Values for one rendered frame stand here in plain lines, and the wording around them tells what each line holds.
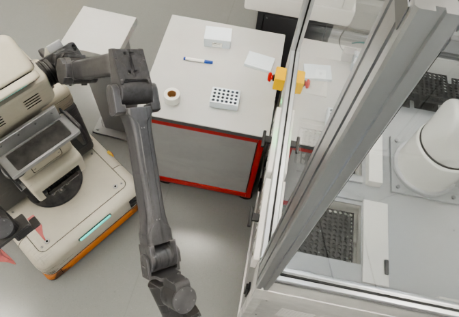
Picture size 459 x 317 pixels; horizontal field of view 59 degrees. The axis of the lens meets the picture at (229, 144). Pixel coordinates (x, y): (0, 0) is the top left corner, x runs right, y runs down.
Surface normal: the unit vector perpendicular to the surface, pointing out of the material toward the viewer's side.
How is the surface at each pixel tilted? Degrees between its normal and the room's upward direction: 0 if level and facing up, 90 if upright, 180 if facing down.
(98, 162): 0
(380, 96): 90
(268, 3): 90
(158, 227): 40
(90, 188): 0
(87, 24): 0
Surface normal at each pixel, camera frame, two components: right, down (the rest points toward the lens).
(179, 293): 0.60, -0.03
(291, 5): -0.18, 0.84
